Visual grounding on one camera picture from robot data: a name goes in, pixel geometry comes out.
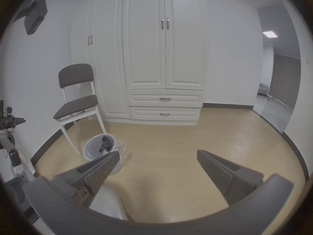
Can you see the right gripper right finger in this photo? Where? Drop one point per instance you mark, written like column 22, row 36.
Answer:
column 217, row 174

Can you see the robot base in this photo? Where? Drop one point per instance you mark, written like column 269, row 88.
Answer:
column 107, row 202

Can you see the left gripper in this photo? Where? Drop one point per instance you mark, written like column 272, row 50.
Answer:
column 8, row 122

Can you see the grey curtain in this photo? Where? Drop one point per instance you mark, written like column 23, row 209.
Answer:
column 286, row 82

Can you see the clear plastic bag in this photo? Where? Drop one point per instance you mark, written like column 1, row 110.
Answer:
column 124, row 148

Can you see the white ceiling light panel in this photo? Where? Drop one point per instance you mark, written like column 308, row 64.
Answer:
column 270, row 34

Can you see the black plastic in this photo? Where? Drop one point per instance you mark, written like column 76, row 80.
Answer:
column 105, row 142

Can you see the white trash bin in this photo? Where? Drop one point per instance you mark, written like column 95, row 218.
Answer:
column 91, row 150

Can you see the white wardrobe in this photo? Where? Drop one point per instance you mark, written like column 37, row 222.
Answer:
column 146, row 45

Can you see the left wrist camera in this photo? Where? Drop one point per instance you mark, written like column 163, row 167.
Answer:
column 9, row 110

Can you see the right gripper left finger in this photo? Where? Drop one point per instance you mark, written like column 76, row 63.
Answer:
column 97, row 172

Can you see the white chair dark grey cushions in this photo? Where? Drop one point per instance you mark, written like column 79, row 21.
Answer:
column 75, row 76

